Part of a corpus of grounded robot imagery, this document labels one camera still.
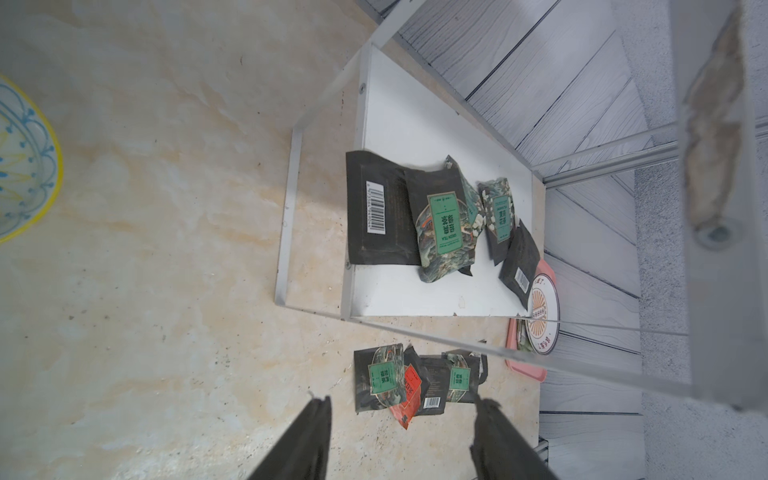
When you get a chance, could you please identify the right metal frame post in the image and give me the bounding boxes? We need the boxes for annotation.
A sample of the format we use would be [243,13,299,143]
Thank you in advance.
[530,116,768,190]

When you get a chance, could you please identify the white two-tier shelf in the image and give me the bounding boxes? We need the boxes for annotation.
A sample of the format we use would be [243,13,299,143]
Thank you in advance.
[274,0,768,415]

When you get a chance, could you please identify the pink tray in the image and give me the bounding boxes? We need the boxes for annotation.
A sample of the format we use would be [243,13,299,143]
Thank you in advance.
[504,259,558,383]

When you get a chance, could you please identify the black barcode tea bag top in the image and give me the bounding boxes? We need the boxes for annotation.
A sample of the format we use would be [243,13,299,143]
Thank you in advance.
[478,354,489,385]

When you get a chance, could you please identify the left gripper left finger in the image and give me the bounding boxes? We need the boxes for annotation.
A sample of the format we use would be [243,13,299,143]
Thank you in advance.
[247,396,332,480]

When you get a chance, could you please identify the green tea bag top shelf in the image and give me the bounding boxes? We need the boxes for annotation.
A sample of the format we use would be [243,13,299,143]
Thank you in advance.
[353,343,406,413]

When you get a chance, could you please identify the black barcode tea bag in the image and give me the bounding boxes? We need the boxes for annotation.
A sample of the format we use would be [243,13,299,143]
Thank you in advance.
[478,354,489,385]
[499,221,541,311]
[346,150,420,266]

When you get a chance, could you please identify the round patterned plate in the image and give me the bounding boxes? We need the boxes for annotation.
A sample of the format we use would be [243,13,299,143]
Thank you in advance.
[525,273,560,355]

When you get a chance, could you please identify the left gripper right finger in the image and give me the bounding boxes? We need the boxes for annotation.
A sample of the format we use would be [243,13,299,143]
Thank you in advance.
[470,397,556,480]

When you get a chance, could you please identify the small green tea bag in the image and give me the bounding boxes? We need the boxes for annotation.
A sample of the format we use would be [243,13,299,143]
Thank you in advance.
[442,350,484,404]
[478,177,517,265]

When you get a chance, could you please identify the yellow patterned bowl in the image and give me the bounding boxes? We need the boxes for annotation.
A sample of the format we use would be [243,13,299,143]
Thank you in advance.
[1,76,63,242]

